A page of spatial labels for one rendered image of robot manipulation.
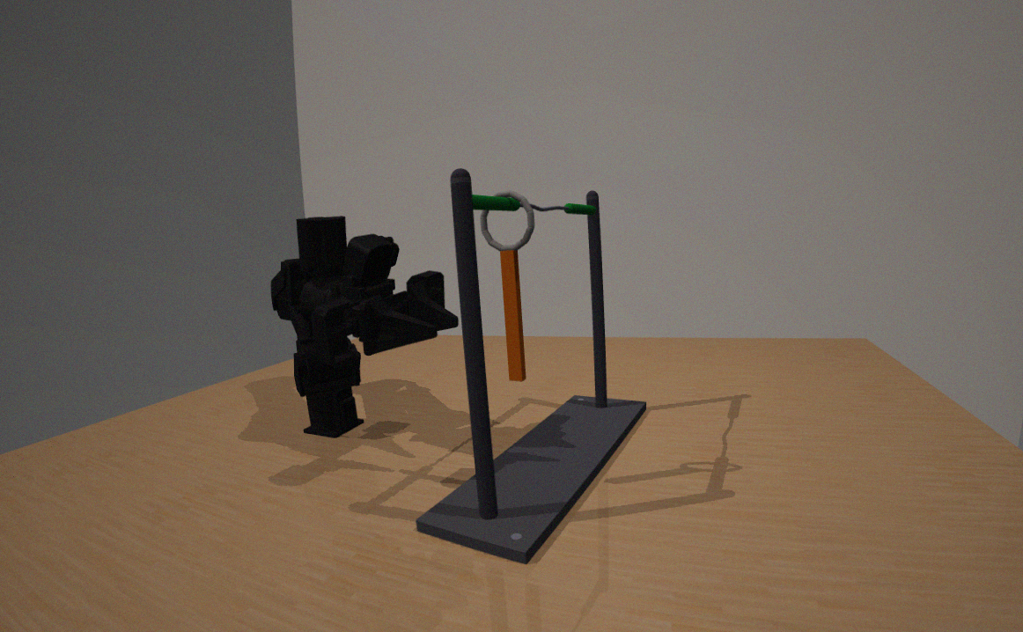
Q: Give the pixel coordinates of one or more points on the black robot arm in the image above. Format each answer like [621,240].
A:
[301,285]

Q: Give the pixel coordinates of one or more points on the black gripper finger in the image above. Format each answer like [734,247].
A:
[383,328]
[422,307]

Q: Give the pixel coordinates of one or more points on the orange handle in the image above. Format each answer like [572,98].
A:
[511,288]

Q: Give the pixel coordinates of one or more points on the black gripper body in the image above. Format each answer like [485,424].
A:
[339,316]

